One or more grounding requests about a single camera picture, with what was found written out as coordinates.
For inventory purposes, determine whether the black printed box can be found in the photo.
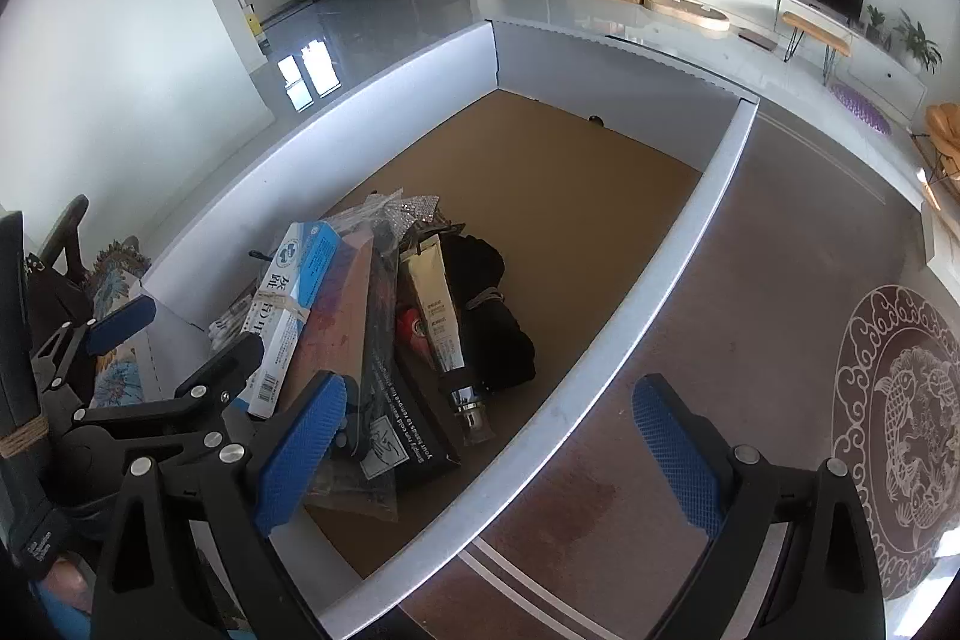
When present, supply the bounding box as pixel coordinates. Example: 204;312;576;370
364;280;462;482

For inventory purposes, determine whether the floral cushion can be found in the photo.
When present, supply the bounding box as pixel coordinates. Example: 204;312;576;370
82;239;162;408

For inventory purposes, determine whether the wooden bench with hairpin legs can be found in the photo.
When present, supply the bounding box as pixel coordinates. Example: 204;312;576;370
782;11;854;85

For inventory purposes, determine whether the beige cosmetic tube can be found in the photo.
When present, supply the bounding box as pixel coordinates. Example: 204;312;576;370
396;235;496;446

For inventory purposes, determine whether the dark wooden armchair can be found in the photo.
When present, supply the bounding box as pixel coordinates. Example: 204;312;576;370
37;194;91;281

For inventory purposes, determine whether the beige oval board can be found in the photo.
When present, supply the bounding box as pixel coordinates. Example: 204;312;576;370
643;0;730;34

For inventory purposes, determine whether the silver rhinestone hair clip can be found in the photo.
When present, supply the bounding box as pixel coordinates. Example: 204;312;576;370
390;197;466;236

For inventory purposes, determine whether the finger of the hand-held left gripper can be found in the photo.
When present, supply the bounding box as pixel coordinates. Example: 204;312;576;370
75;334;265;476
30;295;157;395

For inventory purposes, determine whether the white blue paper box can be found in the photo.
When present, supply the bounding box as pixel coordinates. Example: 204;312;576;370
246;220;342;420

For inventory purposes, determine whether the long clear plastic sleeve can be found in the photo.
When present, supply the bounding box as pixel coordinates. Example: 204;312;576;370
304;190;406;522

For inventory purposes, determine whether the black cloth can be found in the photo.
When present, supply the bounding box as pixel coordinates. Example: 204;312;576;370
439;233;537;393

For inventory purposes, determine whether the potted plant in white pot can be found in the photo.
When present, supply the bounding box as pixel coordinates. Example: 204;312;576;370
892;10;942;75

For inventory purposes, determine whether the orange lounge chair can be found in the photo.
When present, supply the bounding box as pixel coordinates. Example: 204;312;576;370
911;104;960;210

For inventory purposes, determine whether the purple mat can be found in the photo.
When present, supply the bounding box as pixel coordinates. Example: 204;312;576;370
831;81;893;137

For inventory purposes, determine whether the large white cardboard box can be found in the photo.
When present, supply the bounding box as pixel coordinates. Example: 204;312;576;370
139;19;760;640

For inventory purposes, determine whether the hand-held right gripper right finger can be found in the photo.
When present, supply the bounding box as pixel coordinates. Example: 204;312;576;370
632;374;886;640

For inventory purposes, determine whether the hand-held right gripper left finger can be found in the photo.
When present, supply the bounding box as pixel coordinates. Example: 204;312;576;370
90;370;350;640

